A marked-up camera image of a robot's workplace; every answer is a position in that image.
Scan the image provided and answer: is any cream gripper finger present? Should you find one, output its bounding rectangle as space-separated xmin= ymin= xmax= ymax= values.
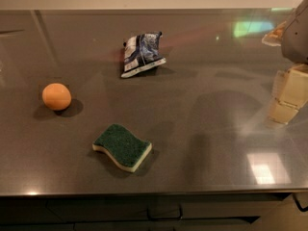
xmin=268 ymin=64 xmax=308 ymax=124
xmin=262 ymin=22 xmax=286 ymax=47

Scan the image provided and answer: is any blue chip bag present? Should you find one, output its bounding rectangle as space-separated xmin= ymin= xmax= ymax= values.
xmin=121 ymin=32 xmax=167 ymax=78

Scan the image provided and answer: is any green and yellow sponge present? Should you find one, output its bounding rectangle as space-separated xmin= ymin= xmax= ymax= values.
xmin=92 ymin=124 xmax=152 ymax=173

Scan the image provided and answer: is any orange ball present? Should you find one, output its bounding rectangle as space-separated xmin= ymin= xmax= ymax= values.
xmin=42 ymin=83 xmax=71 ymax=111

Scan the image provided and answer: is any black cable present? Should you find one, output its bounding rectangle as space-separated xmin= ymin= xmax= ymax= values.
xmin=292 ymin=192 xmax=308 ymax=213

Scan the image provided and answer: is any dark drawer handle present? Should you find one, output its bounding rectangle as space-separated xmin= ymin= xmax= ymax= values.
xmin=146 ymin=205 xmax=183 ymax=221

